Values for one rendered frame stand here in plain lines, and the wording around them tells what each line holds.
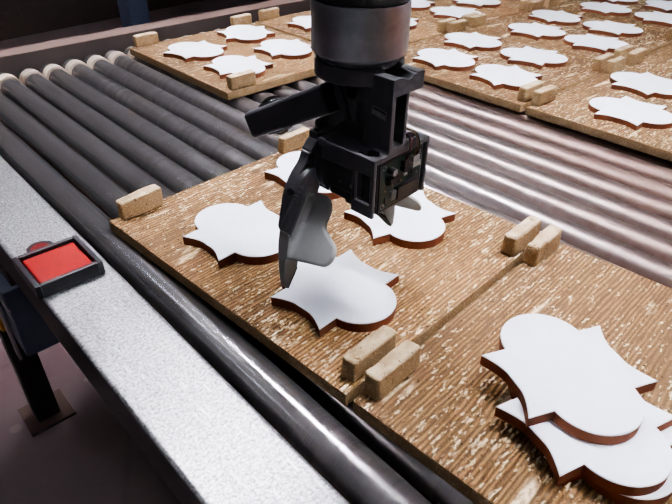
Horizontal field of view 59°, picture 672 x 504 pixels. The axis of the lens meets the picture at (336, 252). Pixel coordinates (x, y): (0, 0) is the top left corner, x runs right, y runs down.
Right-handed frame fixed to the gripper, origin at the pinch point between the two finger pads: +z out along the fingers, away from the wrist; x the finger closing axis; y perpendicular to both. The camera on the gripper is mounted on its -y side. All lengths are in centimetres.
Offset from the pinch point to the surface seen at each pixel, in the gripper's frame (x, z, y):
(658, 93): 83, 4, 3
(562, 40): 108, 6, -28
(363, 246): 8.6, 5.4, -3.7
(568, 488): -4.6, 4.7, 28.2
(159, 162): 6.0, 8.1, -43.6
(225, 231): -1.7, 4.5, -16.4
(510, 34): 103, 6, -39
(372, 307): -0.1, 4.0, 5.2
